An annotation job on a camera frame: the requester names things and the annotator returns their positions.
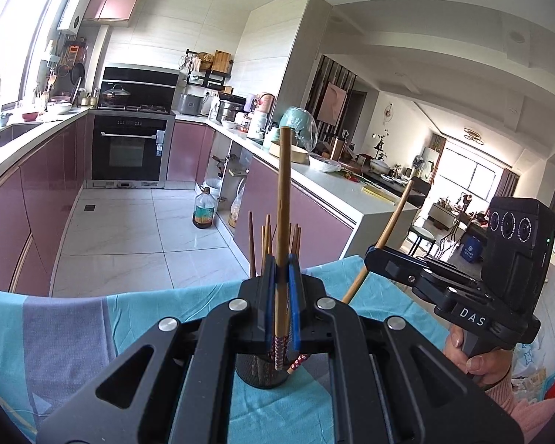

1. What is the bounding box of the person right hand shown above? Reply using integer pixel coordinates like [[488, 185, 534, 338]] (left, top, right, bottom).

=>
[[443, 325, 513, 388]]

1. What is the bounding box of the black mesh utensil cup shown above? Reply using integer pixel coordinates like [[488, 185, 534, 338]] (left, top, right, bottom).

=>
[[235, 354, 289, 390]]

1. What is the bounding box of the blue grey striped tablecloth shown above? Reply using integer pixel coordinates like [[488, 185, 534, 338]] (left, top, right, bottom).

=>
[[0, 255, 450, 444]]

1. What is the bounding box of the oil bottle on floor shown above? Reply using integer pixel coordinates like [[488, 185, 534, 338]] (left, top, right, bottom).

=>
[[192, 186, 216, 229]]

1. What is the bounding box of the black built-in oven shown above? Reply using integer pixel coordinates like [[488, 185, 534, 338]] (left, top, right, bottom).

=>
[[91, 110, 171, 188]]

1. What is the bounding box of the round bamboo steamer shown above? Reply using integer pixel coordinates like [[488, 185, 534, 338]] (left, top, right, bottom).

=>
[[267, 142, 311, 164]]

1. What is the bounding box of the teal food cover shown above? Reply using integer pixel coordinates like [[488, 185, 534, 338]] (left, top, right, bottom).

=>
[[279, 106, 317, 152]]

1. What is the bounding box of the pink thermos kettle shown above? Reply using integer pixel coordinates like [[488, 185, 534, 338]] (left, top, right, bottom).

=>
[[253, 92, 276, 127]]

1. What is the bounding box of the black range hood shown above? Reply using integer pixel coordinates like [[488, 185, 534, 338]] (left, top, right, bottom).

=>
[[98, 64, 179, 114]]

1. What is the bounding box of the white water heater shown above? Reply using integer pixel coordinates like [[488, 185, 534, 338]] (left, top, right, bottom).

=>
[[58, 0, 90, 35]]

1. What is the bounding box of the black wall spice rack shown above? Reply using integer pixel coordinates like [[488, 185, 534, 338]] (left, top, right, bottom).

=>
[[182, 49, 233, 91]]

